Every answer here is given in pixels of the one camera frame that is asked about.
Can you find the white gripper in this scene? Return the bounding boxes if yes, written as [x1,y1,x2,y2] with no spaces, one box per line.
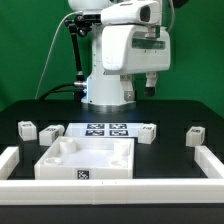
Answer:
[102,25,171,102]

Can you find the white square tabletop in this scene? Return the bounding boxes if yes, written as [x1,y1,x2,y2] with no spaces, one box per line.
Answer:
[34,137,134,180]

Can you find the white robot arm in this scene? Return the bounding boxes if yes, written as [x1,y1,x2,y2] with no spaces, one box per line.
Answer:
[68,0,171,112]

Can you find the white fiducial marker sheet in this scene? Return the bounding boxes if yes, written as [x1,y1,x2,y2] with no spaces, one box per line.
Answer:
[65,123,143,137]

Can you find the white U-shaped fence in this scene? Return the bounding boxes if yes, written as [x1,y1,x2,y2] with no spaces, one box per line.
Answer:
[0,147,224,205]

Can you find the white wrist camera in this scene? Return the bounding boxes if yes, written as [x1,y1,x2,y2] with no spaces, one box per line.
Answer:
[101,0,161,25]

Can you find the black cables at base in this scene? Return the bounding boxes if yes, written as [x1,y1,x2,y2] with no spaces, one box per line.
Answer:
[34,82,88,101]

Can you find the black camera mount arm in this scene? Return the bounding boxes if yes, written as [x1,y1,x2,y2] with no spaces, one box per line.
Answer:
[64,14,101,83]

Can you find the white cable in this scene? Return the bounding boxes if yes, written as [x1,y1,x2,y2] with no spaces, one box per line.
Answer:
[34,10,84,100]

